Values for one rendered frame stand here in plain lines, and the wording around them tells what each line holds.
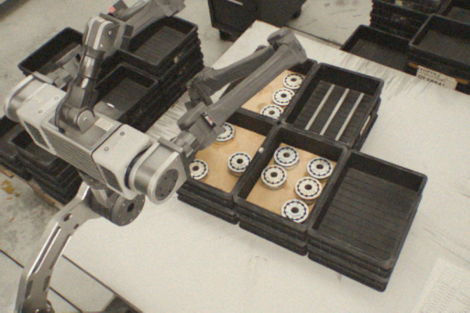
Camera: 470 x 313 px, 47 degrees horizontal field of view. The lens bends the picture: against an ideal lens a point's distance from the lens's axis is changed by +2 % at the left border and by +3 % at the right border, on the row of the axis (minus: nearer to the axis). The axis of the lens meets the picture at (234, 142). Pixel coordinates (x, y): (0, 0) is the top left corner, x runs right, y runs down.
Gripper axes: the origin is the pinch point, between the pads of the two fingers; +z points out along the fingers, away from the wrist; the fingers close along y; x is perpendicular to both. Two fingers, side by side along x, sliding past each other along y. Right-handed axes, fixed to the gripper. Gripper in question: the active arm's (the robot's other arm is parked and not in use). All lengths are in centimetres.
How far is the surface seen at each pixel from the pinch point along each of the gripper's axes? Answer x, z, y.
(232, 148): -0.7, 22.3, -9.4
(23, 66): -126, 41, 77
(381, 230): 57, 26, -46
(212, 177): 10.3, 22.6, 3.0
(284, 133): 5.9, 16.5, -30.6
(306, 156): 15.8, 23.4, -35.9
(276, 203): 31.7, 23.9, -16.0
